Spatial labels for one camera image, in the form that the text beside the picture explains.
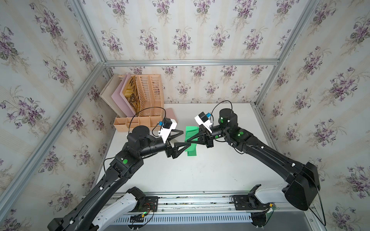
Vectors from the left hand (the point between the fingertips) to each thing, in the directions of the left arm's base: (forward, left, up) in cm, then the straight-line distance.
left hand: (187, 140), depth 58 cm
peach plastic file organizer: (+59, +28, -20) cm, 69 cm away
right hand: (+1, -2, -3) cm, 4 cm away
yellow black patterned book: (+47, +38, -14) cm, 62 cm away
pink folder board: (+35, +42, -10) cm, 56 cm away
